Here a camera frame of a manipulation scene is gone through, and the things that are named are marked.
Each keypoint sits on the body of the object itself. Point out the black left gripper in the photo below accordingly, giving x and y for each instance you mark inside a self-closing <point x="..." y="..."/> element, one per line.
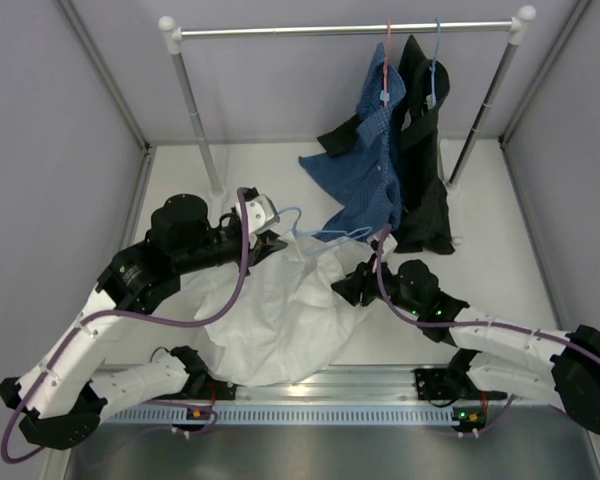
<point x="263" y="245"/>

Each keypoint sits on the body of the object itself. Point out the perforated cable duct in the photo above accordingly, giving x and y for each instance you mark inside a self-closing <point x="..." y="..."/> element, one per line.
<point x="274" y="415"/>

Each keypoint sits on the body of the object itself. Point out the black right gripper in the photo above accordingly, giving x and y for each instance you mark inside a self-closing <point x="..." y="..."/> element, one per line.
<point x="357" y="286"/>

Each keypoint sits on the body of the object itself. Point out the light blue hanger with black shirt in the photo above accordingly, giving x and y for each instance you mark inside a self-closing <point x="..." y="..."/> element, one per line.
<point x="432" y="97"/>

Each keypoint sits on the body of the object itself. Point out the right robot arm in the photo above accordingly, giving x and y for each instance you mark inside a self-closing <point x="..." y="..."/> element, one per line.
<point x="444" y="319"/>

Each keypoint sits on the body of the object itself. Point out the aluminium frame post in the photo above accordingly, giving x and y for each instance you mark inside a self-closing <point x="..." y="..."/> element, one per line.
<point x="139" y="183"/>
<point x="535" y="87"/>

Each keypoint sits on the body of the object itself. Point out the white clothes rack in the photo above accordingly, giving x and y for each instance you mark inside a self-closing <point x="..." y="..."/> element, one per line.
<point x="289" y="84"/>

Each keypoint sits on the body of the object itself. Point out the pink hanger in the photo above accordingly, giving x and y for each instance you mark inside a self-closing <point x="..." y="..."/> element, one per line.
<point x="385" y="89"/>

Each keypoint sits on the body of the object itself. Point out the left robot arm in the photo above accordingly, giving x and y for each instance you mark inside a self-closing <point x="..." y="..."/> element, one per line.
<point x="63" y="400"/>

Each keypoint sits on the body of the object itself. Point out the right aluminium frame post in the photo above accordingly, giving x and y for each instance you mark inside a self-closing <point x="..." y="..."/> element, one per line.
<point x="535" y="87"/>

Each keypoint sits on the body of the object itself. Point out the black shirt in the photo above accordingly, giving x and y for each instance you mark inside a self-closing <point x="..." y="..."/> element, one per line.
<point x="424" y="223"/>

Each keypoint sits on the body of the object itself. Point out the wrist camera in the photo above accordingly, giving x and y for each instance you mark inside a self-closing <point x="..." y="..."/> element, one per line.
<point x="261" y="214"/>
<point x="385" y="246"/>

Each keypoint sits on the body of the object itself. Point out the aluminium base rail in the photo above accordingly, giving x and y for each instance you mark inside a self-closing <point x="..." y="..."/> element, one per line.
<point x="380" y="382"/>

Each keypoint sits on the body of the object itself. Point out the white shirt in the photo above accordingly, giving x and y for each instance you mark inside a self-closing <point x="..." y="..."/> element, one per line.
<point x="287" y="323"/>

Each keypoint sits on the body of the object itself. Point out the blue checked shirt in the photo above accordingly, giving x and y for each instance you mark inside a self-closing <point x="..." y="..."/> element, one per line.
<point x="364" y="179"/>

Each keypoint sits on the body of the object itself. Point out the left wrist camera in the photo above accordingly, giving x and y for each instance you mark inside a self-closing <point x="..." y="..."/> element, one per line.
<point x="261" y="214"/>

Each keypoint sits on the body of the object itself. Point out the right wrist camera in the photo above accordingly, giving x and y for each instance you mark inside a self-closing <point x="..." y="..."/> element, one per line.
<point x="385" y="246"/>

